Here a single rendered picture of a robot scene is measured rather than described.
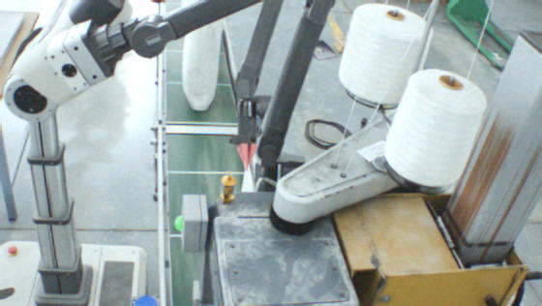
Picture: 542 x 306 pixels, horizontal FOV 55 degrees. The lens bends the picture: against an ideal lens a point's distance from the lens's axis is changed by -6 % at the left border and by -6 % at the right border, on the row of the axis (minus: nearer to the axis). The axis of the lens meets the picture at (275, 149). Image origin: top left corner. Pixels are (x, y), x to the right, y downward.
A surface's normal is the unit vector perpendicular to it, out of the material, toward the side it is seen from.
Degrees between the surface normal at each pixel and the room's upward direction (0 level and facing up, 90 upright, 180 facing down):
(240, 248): 0
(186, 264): 0
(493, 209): 90
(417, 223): 0
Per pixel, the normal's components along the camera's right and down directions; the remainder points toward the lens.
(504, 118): -0.97, -0.02
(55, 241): 0.12, 0.60
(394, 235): 0.15, -0.80
